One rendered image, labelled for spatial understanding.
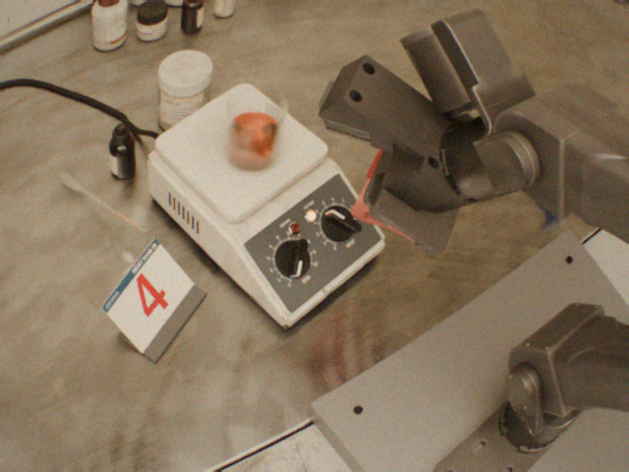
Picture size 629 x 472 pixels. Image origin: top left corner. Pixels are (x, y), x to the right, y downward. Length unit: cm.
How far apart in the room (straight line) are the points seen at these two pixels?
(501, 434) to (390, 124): 29
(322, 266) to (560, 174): 35
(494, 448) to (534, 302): 16
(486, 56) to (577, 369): 22
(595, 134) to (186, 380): 44
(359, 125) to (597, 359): 23
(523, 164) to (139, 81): 58
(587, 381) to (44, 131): 65
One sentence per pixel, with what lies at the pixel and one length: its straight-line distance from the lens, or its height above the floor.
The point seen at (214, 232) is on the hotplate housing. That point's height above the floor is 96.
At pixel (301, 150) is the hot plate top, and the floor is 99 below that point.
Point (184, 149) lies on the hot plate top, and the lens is 75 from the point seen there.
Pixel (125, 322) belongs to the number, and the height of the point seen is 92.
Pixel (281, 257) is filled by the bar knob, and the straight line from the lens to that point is 72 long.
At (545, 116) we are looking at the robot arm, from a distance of 46.
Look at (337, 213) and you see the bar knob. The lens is 74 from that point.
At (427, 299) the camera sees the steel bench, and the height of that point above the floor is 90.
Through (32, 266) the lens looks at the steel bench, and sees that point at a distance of 80.
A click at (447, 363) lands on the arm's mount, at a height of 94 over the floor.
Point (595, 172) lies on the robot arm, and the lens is 44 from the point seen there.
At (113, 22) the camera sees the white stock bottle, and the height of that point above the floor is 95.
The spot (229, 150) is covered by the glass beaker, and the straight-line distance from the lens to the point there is 72.
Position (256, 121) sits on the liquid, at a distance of 73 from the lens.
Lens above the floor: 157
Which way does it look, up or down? 56 degrees down
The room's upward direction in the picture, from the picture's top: 12 degrees clockwise
